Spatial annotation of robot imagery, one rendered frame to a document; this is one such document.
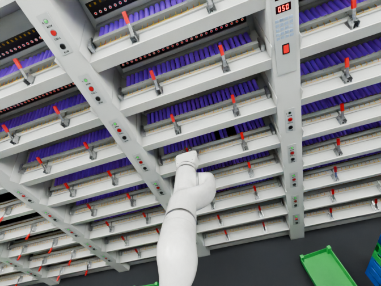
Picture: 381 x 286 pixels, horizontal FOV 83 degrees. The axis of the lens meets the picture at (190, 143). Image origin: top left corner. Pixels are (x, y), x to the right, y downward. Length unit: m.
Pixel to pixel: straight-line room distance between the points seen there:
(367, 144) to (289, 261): 0.91
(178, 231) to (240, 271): 1.30
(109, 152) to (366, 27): 1.10
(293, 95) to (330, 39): 0.21
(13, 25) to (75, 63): 0.36
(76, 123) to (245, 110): 0.72
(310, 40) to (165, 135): 0.66
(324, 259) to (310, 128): 0.98
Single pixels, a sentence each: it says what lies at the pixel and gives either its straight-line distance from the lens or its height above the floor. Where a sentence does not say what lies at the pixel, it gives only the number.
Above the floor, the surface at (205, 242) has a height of 0.16.
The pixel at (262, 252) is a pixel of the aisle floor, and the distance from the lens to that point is 1.82.
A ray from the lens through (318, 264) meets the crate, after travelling 1.79.
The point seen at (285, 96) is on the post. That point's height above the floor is 1.18.
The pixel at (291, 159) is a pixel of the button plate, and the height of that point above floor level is 0.83.
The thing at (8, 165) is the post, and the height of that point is 1.25.
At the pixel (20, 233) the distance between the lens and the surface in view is 1.91.
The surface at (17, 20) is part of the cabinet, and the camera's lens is 1.17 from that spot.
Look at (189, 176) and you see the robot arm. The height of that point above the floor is 1.11.
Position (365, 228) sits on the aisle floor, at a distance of 1.96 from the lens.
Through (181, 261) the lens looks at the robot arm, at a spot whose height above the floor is 1.24.
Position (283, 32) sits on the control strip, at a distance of 0.84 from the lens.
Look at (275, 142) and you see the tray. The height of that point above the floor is 0.95.
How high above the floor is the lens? 1.67
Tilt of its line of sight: 36 degrees down
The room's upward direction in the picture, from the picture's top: 24 degrees counter-clockwise
